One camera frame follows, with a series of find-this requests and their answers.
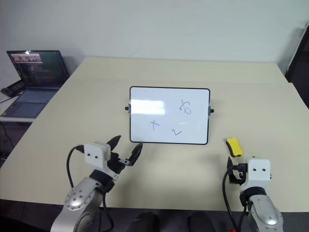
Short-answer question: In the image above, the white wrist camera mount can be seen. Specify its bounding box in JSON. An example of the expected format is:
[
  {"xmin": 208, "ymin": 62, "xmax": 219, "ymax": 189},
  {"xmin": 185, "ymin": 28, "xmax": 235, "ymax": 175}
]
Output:
[
  {"xmin": 84, "ymin": 142, "xmax": 119, "ymax": 181},
  {"xmin": 239, "ymin": 157, "xmax": 272, "ymax": 194}
]

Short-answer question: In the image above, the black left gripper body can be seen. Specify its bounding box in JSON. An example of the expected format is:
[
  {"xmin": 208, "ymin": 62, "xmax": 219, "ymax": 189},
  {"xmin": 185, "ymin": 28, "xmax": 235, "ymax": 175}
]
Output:
[{"xmin": 106, "ymin": 152, "xmax": 130, "ymax": 175}]

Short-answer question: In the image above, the black handheld device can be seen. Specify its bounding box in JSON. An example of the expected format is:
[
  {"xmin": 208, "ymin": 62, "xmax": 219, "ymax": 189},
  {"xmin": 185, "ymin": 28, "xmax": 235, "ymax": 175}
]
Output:
[{"xmin": 0, "ymin": 80, "xmax": 25, "ymax": 98}]

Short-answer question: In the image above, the yellow whiteboard eraser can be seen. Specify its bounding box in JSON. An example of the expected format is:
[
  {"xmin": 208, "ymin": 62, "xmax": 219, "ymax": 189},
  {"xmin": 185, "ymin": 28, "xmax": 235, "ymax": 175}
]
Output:
[{"xmin": 225, "ymin": 137, "xmax": 243, "ymax": 157}]

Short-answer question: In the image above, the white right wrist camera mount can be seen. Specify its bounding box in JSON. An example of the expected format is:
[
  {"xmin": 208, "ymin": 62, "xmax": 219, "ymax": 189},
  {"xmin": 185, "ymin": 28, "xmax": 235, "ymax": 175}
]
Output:
[{"xmin": 239, "ymin": 157, "xmax": 272, "ymax": 194}]

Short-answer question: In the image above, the open grey laptop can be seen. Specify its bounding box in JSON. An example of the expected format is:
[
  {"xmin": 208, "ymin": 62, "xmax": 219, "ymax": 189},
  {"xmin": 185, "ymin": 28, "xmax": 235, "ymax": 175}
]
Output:
[{"xmin": 0, "ymin": 49, "xmax": 71, "ymax": 119}]

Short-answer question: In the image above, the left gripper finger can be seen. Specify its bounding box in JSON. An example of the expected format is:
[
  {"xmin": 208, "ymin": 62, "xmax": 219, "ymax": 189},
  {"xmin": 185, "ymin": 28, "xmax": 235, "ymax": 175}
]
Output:
[
  {"xmin": 107, "ymin": 135, "xmax": 121, "ymax": 153},
  {"xmin": 128, "ymin": 142, "xmax": 144, "ymax": 166}
]

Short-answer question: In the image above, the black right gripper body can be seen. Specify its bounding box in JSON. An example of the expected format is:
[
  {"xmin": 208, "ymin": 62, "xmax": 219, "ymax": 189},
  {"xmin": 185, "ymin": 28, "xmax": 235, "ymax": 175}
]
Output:
[{"xmin": 228, "ymin": 168, "xmax": 247, "ymax": 186}]

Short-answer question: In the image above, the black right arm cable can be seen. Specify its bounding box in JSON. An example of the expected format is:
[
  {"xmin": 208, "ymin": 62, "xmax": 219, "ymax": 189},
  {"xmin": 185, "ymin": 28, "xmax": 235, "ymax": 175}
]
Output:
[{"xmin": 222, "ymin": 162, "xmax": 250, "ymax": 232}]

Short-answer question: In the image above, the black floor cable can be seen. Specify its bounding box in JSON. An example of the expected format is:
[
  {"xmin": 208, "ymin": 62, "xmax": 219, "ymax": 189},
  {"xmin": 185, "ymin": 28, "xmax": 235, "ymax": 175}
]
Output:
[{"xmin": 0, "ymin": 121, "xmax": 14, "ymax": 155}]

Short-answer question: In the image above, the dark panel by wall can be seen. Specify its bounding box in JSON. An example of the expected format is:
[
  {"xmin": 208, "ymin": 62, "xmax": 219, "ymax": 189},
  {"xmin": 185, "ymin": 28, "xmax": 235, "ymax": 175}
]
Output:
[{"xmin": 285, "ymin": 21, "xmax": 309, "ymax": 110}]

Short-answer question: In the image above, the small black-framed whiteboard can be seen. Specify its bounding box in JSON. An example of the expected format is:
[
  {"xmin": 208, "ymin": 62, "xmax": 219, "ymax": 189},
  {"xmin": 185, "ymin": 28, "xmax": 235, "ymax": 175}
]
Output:
[{"xmin": 125, "ymin": 86, "xmax": 215, "ymax": 146}]

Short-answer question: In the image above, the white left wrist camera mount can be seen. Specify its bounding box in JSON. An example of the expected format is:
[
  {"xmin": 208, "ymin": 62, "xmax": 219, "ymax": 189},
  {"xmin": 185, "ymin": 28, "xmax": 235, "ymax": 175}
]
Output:
[{"xmin": 84, "ymin": 142, "xmax": 119, "ymax": 181}]

